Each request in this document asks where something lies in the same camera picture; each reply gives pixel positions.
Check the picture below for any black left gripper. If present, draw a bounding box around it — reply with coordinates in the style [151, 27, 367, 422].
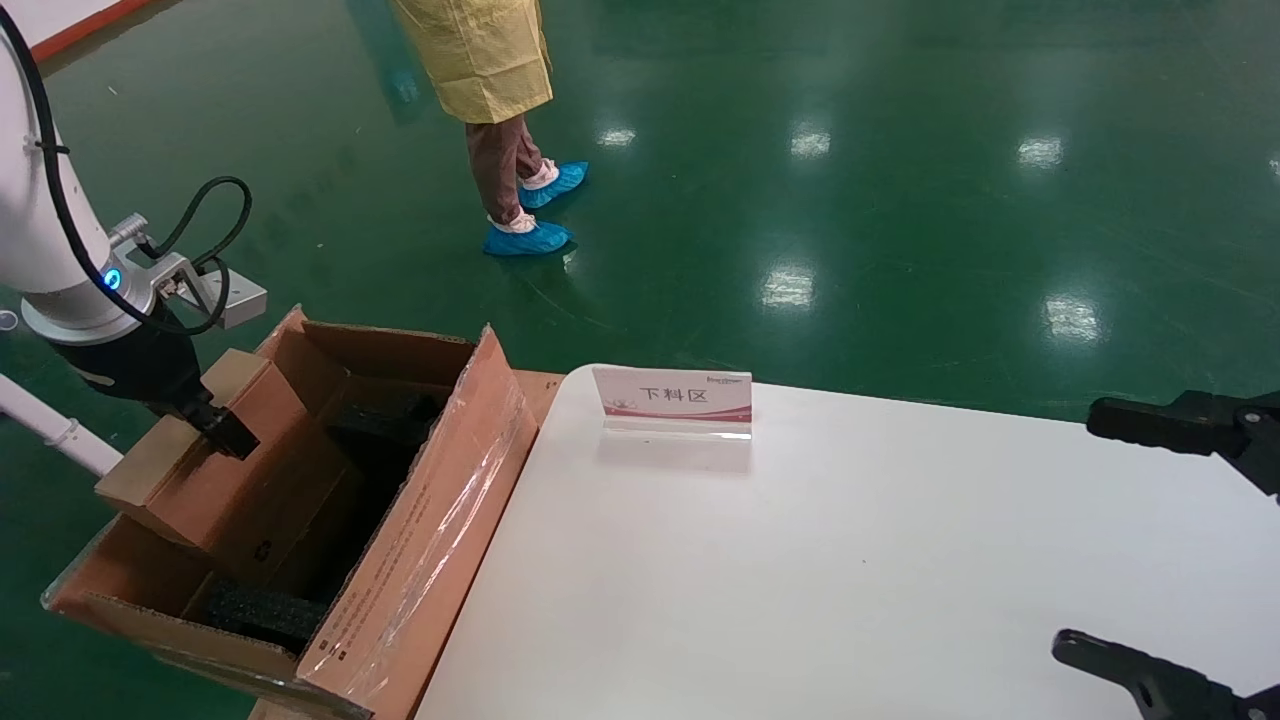
[50, 328, 261, 461]

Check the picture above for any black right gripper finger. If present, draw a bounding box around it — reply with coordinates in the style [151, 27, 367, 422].
[1052, 628, 1280, 720]
[1087, 390, 1280, 501]

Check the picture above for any small cardboard box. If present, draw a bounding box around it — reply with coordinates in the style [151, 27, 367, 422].
[95, 348, 351, 591]

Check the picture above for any large cardboard box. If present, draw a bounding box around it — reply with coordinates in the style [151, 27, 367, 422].
[42, 305, 566, 720]

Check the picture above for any black foam insert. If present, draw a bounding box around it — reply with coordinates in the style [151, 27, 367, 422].
[325, 390, 448, 456]
[205, 583, 333, 656]

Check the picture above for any white tube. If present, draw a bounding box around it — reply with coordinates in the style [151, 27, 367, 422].
[0, 374, 124, 479]

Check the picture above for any acrylic sign with red print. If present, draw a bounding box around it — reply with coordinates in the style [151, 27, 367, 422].
[592, 365, 754, 442]

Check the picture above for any person with blue shoe covers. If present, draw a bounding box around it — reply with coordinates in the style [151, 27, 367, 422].
[390, 0, 591, 259]

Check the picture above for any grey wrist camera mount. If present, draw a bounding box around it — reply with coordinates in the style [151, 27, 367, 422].
[108, 213, 269, 331]

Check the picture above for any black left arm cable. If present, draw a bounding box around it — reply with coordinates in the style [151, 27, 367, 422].
[0, 0, 254, 337]

